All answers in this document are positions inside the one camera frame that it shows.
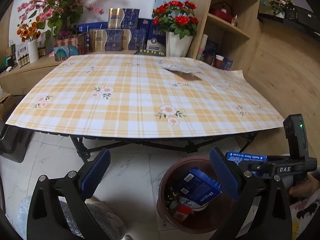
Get maroon round trash bin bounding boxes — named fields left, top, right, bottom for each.
left=157, top=155, right=233, bottom=234

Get stack of paper cups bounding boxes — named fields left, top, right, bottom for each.
left=196, top=34, right=208, bottom=61

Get blue gold gift box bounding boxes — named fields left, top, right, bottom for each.
left=89, top=29, right=123, bottom=51

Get black folding table frame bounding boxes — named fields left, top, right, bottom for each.
left=49, top=131, right=259, bottom=162

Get gold foil wrapper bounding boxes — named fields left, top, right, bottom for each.
left=135, top=49, right=166, bottom=57

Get orange artificial flowers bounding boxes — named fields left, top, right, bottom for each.
left=16, top=22, right=41, bottom=42

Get grey crumpled wrapper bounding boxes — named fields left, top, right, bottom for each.
left=162, top=64, right=201, bottom=74

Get red rose bouquet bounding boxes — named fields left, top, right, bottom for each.
left=152, top=1, right=199, bottom=39

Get pink artificial flower bouquet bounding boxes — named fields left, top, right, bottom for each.
left=17, top=0, right=104, bottom=43

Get white flower vase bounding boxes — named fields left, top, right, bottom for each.
left=166, top=31, right=193, bottom=57

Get wooden shelf unit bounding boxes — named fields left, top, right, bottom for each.
left=187, top=0, right=260, bottom=72

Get person's right hand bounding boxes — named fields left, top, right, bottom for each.
left=289, top=172, right=319, bottom=198

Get small dark blue box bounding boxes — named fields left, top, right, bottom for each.
left=180, top=166, right=222, bottom=206

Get blue ice cream box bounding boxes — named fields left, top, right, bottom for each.
left=226, top=151, right=267, bottom=165

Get light blue fleece left leg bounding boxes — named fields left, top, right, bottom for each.
left=17, top=195, right=126, bottom=240

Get brown glass cup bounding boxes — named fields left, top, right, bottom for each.
left=203, top=54, right=215, bottom=66

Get purple blue carton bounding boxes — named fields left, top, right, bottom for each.
left=222, top=57, right=233, bottom=70

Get red teapot on shelf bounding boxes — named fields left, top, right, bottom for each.
left=209, top=2, right=233, bottom=23

